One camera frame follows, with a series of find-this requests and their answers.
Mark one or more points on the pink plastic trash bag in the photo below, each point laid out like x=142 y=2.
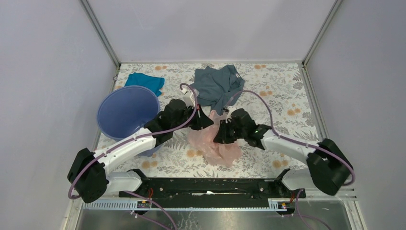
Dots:
x=214 y=153

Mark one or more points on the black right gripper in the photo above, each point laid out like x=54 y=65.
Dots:
x=221 y=136

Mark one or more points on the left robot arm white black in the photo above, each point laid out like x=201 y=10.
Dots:
x=91 y=174

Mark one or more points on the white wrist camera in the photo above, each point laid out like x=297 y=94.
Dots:
x=188 y=97
x=225 y=111

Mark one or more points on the blue plastic trash bin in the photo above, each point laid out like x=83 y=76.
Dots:
x=124 y=112

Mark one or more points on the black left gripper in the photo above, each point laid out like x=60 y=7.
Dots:
x=205 y=120

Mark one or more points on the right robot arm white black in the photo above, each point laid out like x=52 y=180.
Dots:
x=327 y=167

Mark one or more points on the grey-blue shirt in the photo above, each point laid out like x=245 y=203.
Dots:
x=217 y=86

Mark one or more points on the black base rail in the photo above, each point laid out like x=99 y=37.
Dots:
x=224 y=191

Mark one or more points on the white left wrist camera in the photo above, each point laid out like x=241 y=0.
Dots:
x=188 y=97

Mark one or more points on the floral tablecloth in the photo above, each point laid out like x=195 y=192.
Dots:
x=274 y=93

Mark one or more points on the white slotted cable duct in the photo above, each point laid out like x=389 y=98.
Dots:
x=143 y=205

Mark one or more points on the teal cloth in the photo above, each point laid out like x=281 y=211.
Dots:
x=155 y=84

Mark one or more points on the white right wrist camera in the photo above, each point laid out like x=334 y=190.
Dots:
x=225 y=111

